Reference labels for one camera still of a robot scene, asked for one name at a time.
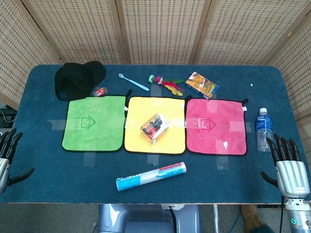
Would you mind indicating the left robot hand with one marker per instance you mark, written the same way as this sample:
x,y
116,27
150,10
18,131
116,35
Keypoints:
x,y
3,160

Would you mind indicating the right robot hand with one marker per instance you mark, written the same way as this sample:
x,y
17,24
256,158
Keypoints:
x,y
290,173

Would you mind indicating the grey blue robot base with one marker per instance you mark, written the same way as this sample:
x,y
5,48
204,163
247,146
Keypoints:
x,y
148,219

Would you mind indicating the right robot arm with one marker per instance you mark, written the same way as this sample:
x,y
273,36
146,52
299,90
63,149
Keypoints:
x,y
298,216

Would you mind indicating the pink cloth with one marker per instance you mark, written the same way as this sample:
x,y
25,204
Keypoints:
x,y
216,126

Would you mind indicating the green cloth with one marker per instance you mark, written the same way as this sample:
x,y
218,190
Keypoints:
x,y
93,123

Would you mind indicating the orange blue carton box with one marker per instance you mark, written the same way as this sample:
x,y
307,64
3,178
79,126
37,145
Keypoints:
x,y
201,85

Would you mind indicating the small clear plastic box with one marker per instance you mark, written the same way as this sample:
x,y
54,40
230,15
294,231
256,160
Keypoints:
x,y
155,127

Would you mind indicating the yellow cloth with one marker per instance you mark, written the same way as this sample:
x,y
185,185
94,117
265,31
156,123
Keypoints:
x,y
155,125

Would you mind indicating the clear plastic water bottle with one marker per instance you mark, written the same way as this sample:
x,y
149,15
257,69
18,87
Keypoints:
x,y
264,131

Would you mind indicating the brown shoe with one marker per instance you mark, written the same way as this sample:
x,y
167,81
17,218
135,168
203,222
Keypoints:
x,y
252,217

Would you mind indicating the black hat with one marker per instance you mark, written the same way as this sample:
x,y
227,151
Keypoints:
x,y
77,80

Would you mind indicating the small red packet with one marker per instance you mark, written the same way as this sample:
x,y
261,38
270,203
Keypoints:
x,y
100,91

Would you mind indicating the blue table cloth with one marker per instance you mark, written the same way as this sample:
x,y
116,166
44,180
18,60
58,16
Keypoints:
x,y
155,170

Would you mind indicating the white blue rolled tube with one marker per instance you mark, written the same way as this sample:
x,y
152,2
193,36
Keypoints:
x,y
150,176

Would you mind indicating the colourful feather shuttlecock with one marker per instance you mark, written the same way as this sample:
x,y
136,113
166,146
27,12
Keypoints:
x,y
167,83

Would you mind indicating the light blue toothbrush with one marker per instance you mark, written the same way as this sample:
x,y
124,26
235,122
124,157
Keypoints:
x,y
136,83

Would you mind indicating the bamboo folding screen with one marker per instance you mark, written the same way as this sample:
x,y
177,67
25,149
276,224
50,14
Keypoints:
x,y
160,31

